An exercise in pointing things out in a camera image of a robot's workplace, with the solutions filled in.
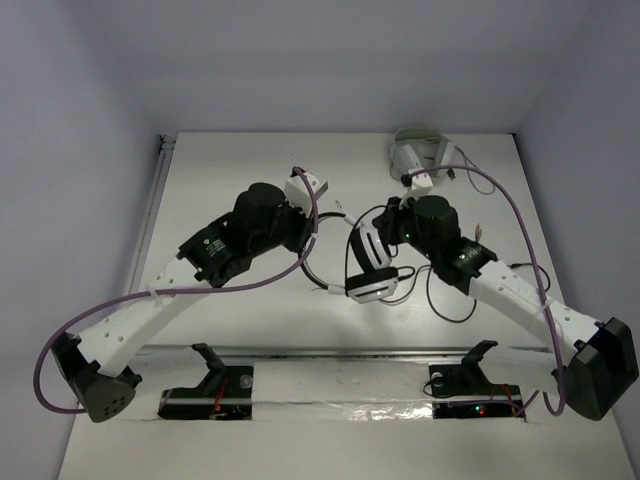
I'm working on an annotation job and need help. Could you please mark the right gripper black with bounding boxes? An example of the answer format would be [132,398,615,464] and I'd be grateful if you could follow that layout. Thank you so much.
[371,194,438,260]

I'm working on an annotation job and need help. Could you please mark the black headphone cable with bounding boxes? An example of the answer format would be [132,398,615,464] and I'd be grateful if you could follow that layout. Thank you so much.
[344,209,551,325]

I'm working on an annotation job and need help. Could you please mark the black white headphones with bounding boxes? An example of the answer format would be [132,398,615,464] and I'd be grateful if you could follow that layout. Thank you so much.
[301,210,400,304]

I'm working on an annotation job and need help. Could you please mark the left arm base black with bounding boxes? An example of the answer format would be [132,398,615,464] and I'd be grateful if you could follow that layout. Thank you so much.
[157,344,254,421]

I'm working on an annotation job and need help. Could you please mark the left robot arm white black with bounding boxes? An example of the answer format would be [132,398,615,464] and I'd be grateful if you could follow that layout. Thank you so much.
[42,171,328,423]

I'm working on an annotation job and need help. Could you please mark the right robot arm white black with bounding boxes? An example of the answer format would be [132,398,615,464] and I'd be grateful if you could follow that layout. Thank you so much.
[373,195,639,421]

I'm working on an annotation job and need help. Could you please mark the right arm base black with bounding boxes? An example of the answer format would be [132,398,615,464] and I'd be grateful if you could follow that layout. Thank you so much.
[422,340,525,420]

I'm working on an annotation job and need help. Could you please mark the grey white headphones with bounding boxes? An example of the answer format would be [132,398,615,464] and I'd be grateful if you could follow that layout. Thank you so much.
[388,125,454,181]

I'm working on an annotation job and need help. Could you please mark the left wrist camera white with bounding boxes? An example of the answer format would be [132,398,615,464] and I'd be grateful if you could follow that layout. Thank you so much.
[284,171,329,217]

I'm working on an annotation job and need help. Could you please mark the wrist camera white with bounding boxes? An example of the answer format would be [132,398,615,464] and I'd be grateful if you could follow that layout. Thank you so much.
[284,171,329,217]
[400,168,433,203]

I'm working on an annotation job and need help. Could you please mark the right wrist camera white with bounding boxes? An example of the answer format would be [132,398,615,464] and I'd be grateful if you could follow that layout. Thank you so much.
[400,168,433,203]

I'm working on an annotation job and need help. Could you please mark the grey headphone cable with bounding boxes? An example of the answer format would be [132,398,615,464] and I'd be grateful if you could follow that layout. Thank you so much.
[449,144,497,196]

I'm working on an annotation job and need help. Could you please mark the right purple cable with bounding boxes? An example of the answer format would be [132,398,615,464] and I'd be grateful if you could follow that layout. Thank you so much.
[412,166,568,417]

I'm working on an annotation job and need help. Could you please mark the metal rail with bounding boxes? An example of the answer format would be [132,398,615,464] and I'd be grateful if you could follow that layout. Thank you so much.
[139,344,551,362]

